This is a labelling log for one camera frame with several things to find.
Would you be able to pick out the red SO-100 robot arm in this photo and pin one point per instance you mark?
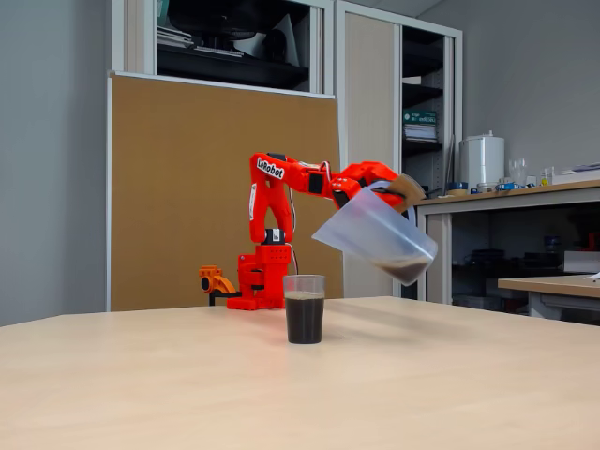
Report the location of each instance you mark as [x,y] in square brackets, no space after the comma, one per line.
[262,201]

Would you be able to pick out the orange table clamp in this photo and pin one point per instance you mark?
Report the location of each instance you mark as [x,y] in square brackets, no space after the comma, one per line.
[215,281]

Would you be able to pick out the blue tape roll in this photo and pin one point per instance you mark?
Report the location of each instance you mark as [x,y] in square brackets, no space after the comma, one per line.
[458,185]

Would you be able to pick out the beige tape roll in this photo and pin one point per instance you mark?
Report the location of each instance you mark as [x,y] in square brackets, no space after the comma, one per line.
[457,192]

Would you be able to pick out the green and white box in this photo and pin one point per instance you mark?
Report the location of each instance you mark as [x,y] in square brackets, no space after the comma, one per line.
[419,117]

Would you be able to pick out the stack of papers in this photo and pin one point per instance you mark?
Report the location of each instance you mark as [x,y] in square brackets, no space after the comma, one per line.
[173,37]

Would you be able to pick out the white paper sheet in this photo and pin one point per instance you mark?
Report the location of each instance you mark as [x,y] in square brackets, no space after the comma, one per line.
[593,276]

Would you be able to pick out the wooden top side counter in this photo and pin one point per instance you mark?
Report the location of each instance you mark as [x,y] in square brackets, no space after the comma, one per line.
[515,197]

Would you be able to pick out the red object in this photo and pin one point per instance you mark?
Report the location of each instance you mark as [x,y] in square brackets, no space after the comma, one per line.
[593,241]

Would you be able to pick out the white storage box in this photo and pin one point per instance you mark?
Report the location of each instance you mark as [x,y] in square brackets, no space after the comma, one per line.
[581,261]

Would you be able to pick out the small wooden top table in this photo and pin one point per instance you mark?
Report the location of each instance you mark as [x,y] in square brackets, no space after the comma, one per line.
[548,286]

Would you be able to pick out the grey metal shutter cabinet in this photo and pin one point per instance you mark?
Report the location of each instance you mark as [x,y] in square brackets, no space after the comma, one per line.
[131,37]
[370,94]

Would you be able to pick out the brown cork pin board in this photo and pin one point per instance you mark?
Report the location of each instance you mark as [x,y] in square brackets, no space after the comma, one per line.
[187,187]

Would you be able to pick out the clear plastic cup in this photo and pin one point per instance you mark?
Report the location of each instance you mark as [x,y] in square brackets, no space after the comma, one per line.
[304,314]

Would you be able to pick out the clear drinking glass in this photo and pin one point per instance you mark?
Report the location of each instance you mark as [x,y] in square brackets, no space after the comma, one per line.
[518,171]

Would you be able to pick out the white cylindrical appliance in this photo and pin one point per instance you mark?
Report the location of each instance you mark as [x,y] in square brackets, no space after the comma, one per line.
[483,159]

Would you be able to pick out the stack of white booklets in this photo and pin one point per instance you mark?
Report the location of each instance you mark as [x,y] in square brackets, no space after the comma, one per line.
[420,133]

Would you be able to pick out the small clear bottle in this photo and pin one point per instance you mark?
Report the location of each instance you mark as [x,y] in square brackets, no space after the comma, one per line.
[546,177]

